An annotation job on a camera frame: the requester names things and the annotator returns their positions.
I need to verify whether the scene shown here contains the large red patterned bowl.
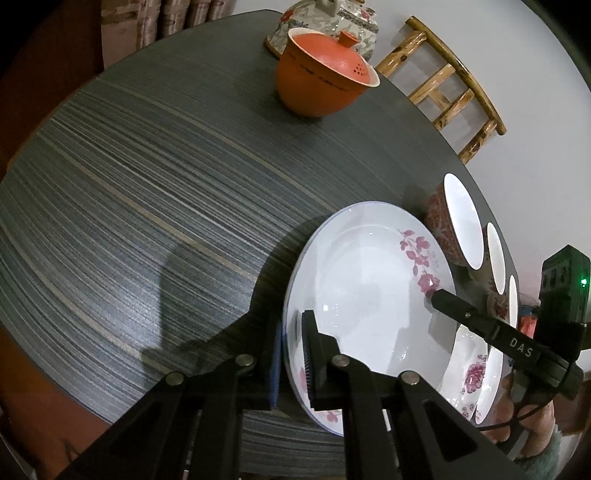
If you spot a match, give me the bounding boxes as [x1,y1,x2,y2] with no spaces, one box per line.
[425,172,484,270]

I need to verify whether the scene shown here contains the white floral plate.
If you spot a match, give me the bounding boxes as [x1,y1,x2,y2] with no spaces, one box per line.
[438,325,504,425]
[283,201,457,435]

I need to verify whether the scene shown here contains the small white bowl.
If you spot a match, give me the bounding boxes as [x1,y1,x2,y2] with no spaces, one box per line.
[487,275,519,328]

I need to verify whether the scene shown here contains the medium white bowl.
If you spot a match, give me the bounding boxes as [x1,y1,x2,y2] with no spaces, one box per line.
[468,222,507,295]

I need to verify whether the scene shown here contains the bamboo wooden chair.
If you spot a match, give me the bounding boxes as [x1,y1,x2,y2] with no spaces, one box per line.
[375,15,508,166]

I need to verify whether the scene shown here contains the orange lidded clay bowl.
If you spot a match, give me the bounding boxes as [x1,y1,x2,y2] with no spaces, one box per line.
[276,27,381,118]

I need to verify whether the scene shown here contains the floral porcelain teapot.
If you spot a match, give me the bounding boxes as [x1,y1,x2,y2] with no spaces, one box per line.
[264,0,379,61]

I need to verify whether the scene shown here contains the striped curtain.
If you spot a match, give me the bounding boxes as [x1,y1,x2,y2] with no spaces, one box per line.
[101,0,236,68]

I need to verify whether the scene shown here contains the black cable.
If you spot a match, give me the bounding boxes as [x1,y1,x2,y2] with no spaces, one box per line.
[475,363,555,446]

